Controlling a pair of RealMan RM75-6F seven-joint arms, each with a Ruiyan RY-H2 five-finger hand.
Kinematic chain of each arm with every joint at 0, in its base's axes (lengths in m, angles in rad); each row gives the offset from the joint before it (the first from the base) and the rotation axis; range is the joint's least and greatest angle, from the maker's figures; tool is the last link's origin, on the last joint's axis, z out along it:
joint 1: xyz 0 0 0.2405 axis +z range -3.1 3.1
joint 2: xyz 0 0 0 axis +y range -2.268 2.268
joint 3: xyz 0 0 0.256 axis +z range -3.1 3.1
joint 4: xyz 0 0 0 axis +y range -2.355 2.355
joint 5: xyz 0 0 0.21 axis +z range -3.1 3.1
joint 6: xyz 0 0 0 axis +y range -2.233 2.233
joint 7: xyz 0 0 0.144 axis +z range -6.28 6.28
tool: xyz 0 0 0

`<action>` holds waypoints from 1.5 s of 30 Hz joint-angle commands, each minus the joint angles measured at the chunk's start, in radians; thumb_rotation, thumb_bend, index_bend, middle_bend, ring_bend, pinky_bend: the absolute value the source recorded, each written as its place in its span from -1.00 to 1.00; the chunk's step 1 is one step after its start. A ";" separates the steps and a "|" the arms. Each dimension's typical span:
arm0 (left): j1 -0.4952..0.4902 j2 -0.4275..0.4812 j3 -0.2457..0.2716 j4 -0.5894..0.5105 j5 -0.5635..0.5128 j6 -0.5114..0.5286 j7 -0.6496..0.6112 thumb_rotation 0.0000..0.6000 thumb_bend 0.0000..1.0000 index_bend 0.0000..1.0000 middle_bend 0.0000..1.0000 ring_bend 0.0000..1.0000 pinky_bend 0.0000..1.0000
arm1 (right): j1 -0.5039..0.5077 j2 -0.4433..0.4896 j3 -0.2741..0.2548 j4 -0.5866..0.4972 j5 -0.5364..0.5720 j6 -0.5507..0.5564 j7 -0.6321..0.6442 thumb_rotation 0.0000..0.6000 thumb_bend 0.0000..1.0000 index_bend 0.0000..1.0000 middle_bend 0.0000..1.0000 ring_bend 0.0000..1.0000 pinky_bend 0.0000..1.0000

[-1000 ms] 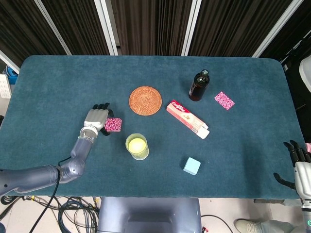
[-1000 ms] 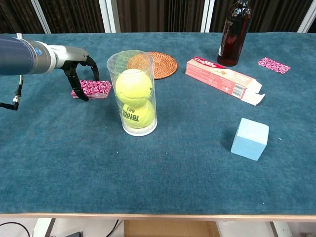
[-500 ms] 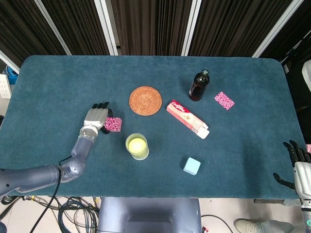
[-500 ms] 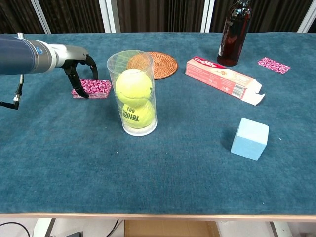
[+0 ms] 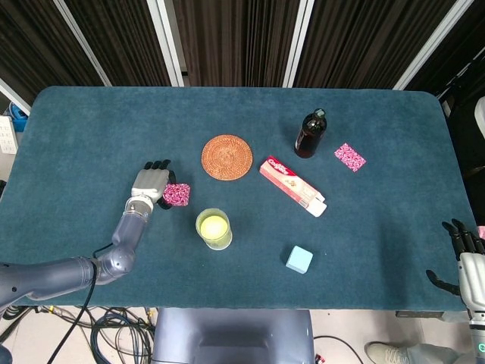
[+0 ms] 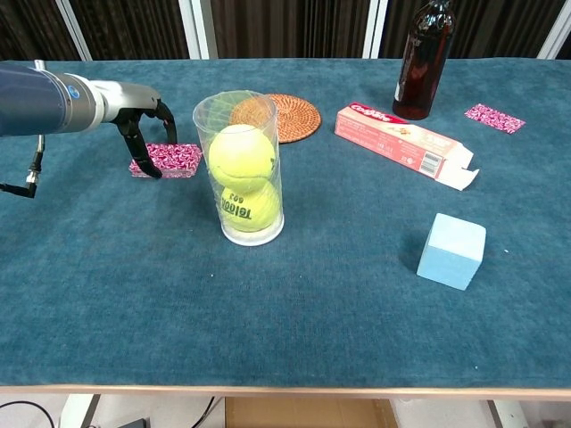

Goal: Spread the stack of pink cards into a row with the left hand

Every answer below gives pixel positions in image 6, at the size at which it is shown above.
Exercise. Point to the plain yellow tennis ball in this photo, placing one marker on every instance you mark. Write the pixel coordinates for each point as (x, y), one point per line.
(241, 156)

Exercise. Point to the yellow tennis ball black print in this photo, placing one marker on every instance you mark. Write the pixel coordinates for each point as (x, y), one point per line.
(250, 209)

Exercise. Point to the round woven rattan coaster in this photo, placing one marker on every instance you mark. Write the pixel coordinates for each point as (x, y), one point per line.
(296, 118)

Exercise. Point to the wide white frame post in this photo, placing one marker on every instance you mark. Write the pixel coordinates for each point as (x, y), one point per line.
(198, 29)

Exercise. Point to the black floor device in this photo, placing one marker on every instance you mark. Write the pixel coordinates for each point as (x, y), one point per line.
(134, 423)

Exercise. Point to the clear plastic ball tube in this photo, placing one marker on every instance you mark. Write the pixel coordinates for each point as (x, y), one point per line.
(250, 238)

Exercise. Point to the light blue foam cube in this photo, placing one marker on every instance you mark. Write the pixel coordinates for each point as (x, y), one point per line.
(450, 254)

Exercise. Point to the white table leg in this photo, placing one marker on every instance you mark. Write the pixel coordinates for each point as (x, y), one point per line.
(78, 412)
(508, 414)

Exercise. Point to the brown cardboard box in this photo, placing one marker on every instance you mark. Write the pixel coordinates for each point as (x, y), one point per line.
(303, 412)

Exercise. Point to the red white toothpaste box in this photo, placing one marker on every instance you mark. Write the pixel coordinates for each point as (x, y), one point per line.
(392, 140)

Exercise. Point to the teal velvet table cloth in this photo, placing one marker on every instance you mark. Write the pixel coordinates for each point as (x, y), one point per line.
(312, 312)

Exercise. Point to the slanted white frame post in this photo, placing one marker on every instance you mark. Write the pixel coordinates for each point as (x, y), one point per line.
(73, 29)

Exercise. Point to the dark brown glass bottle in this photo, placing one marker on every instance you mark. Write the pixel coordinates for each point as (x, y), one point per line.
(421, 67)

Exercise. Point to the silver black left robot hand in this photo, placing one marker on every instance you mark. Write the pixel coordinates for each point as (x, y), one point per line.
(129, 98)

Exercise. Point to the single pink patterned card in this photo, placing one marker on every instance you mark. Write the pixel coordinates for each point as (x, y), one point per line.
(494, 118)

